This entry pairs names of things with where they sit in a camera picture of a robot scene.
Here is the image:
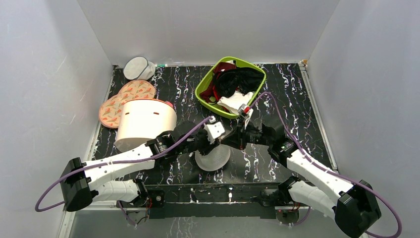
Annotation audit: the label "white grey-trimmed mesh bag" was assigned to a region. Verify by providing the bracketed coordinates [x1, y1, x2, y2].
[123, 57, 157, 80]

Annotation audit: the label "floral peach bra wash bag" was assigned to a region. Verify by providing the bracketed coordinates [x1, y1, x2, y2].
[99, 80, 156, 129]

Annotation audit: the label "dark red garment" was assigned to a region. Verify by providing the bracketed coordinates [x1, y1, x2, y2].
[199, 60, 237, 105]

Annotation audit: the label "purple cable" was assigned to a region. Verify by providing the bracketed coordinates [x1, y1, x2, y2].
[35, 116, 214, 227]
[246, 92, 403, 238]

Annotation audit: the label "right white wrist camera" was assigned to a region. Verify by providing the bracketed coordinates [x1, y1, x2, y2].
[238, 104, 253, 129]

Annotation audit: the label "black lace bra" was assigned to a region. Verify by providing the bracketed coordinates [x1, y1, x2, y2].
[213, 67, 264, 99]

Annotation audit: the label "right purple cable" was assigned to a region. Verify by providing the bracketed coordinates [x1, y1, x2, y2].
[246, 92, 403, 238]

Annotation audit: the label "white folded garment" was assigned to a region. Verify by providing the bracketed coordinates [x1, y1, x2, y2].
[217, 91, 254, 116]

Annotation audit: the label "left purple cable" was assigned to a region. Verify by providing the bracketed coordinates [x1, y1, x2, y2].
[35, 116, 214, 227]

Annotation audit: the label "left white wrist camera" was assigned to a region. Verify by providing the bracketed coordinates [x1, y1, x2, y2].
[204, 116, 226, 144]

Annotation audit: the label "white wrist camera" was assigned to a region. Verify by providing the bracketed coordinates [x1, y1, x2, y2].
[238, 104, 253, 129]
[204, 116, 226, 144]

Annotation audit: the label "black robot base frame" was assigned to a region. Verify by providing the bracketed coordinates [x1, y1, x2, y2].
[116, 183, 308, 226]

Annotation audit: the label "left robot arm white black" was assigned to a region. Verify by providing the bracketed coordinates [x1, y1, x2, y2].
[60, 121, 225, 212]

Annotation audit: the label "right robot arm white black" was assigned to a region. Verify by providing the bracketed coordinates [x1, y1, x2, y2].
[221, 117, 382, 238]

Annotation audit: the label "beige mesh cylindrical laundry bag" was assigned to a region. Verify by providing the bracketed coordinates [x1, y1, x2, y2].
[195, 145, 231, 172]

